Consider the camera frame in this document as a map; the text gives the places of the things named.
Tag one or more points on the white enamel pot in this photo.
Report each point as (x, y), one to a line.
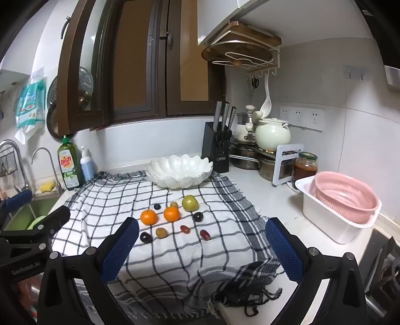
(242, 132)

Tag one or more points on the wide steel pot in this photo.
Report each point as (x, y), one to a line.
(243, 161)

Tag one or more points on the small chrome faucet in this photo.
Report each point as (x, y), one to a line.
(51, 165)

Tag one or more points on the white scalloped bowl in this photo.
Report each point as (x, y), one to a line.
(178, 175)

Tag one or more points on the kitchen sink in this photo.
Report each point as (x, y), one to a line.
(22, 215)

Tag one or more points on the blue pump soap bottle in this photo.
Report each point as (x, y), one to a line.
(87, 167)

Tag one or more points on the round wooden cutting board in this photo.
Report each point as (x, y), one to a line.
(218, 51)

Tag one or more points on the deep steel pot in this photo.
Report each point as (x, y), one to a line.
(268, 170)

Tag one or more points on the black white checked cloth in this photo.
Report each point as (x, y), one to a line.
(103, 200)

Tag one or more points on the brown window frame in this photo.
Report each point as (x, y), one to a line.
(109, 62)

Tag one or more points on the black gas stove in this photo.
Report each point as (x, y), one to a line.
(382, 268)

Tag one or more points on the orange mandarin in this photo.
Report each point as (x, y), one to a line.
(171, 214)
(148, 217)

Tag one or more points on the black knife block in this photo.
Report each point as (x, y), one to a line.
(212, 147)

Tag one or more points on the tall chrome faucet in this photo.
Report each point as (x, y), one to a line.
(17, 156)

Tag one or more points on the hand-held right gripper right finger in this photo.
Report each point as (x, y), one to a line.
(284, 253)

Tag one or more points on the glass jar of red sauce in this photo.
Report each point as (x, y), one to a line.
(304, 170)

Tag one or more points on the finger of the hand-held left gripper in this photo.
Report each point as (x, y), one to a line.
(56, 217)
(18, 198)

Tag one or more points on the steel pot with lid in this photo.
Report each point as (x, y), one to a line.
(247, 117)

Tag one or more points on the dark hanging pan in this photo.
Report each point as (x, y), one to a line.
(52, 109)

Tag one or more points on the white ceramic pot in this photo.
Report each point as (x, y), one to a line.
(272, 136)

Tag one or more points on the white pot rack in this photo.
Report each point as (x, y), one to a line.
(279, 168)

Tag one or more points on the hanging printed plastic bag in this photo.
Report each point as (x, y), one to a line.
(29, 106)

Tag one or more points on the red grape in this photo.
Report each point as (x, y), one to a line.
(184, 229)
(205, 234)

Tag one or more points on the black kitchen scissors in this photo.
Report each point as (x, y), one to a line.
(222, 139)

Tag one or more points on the green apple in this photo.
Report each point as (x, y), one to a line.
(190, 203)

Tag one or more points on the white ladle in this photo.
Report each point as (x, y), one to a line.
(266, 106)

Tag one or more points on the green dish soap bottle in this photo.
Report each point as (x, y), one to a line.
(70, 168)

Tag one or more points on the steel range hood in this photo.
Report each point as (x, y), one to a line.
(393, 76)

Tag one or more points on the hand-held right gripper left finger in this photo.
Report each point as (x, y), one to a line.
(120, 250)

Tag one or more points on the hanging black scissors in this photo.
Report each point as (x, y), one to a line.
(254, 84)

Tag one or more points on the yellow sponge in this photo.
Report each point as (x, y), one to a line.
(47, 187)

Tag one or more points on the white wall cabinet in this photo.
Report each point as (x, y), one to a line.
(218, 18)

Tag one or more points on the white wall power outlets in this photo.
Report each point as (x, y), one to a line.
(301, 118)

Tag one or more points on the steel perforated plate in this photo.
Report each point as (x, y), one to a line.
(85, 84)

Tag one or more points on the pink plastic colander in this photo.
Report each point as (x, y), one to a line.
(343, 197)

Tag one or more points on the white plastic basin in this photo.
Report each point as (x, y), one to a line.
(337, 229)

